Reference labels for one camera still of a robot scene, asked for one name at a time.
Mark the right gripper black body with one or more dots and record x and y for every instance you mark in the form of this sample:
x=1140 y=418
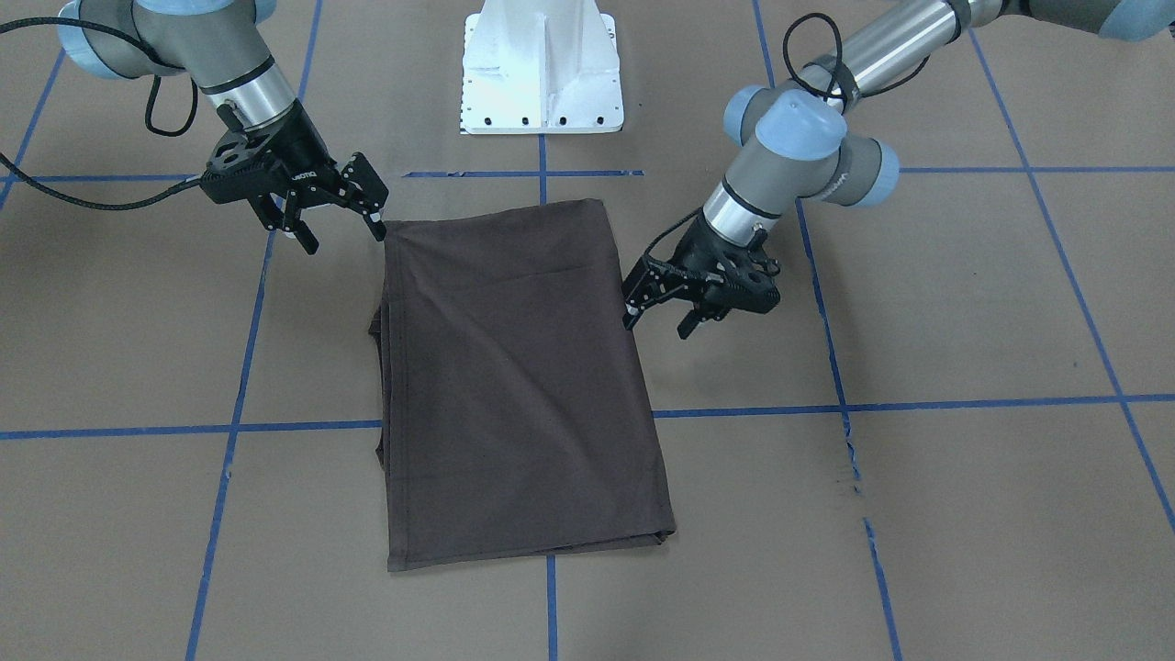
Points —
x=304 y=151

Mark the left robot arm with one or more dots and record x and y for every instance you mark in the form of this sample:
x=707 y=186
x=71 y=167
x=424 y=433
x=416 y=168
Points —
x=794 y=144

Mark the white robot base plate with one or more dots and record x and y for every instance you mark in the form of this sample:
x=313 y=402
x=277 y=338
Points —
x=540 y=67

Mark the dark brown t-shirt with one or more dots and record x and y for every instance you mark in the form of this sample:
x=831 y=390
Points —
x=516 y=420

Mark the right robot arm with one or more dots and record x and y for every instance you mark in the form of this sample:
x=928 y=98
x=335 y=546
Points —
x=216 y=43

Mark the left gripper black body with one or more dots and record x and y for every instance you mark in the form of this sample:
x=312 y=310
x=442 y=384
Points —
x=699 y=250

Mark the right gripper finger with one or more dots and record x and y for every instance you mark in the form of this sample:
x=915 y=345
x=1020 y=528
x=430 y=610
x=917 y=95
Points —
x=366 y=193
x=286 y=218

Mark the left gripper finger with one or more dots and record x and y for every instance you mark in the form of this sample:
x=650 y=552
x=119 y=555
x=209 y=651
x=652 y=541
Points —
x=651 y=282
x=700 y=313

